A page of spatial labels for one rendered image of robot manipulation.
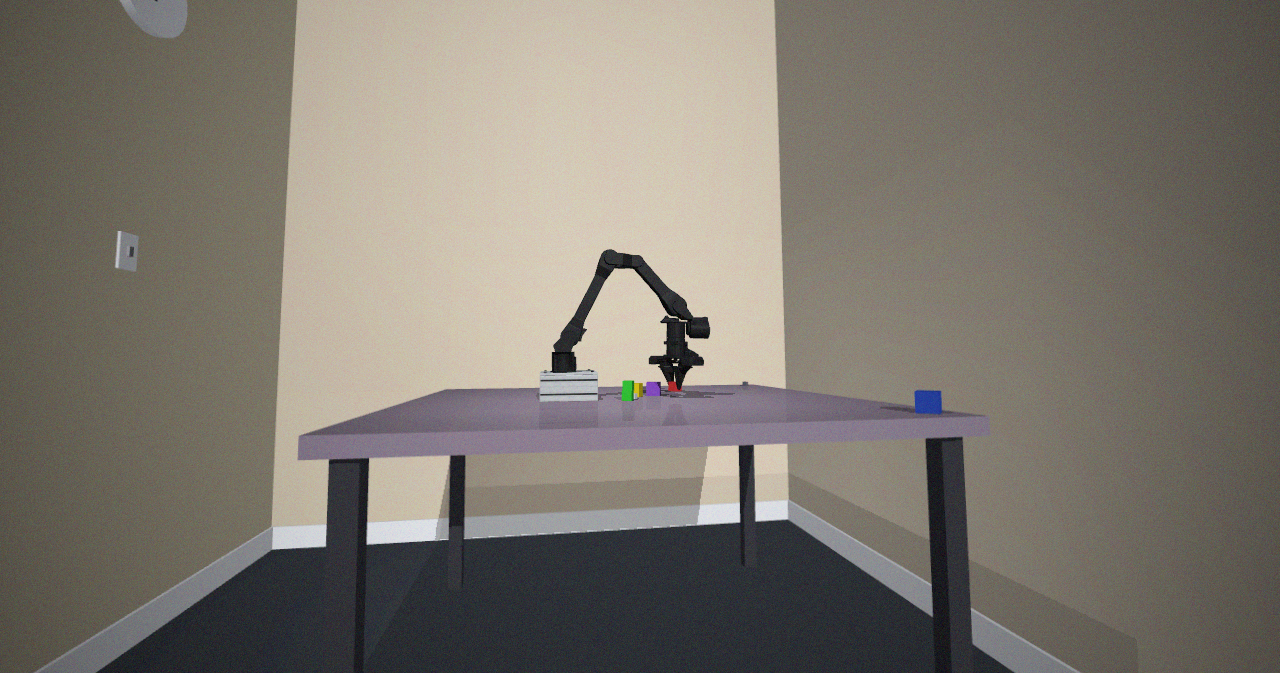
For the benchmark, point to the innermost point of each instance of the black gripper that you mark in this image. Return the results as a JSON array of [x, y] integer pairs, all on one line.
[[675, 349]]

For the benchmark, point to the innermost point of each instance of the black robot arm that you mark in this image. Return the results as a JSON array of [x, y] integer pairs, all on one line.
[[564, 361]]

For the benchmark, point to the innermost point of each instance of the blue cube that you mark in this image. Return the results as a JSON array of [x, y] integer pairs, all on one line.
[[928, 402]]

